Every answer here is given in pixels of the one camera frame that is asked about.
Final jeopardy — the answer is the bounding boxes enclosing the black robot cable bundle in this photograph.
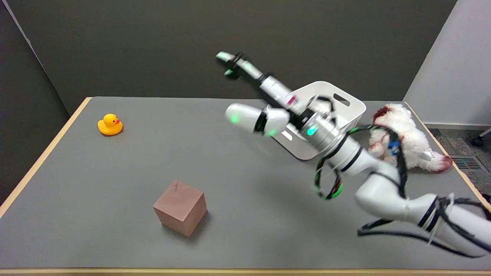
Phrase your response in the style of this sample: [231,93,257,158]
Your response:
[314,96,491,258]

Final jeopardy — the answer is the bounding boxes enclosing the white plastic bin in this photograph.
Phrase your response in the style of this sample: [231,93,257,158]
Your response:
[267,81,367,161]

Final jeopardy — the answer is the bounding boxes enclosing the brown wooden cube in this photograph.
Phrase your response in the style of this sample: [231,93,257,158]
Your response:
[153,180,208,237]

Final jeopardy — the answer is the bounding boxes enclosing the white brown plush toy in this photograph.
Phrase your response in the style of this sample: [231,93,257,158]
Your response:
[368,103,453,173]

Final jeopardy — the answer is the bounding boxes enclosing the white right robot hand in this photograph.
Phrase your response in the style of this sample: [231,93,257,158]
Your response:
[216,52,312,137]

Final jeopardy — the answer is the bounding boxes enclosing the yellow rubber duck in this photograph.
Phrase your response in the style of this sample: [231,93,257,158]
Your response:
[97,113,124,136]

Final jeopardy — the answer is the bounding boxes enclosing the floor vent grille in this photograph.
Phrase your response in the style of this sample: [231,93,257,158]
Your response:
[449,155,484,171]

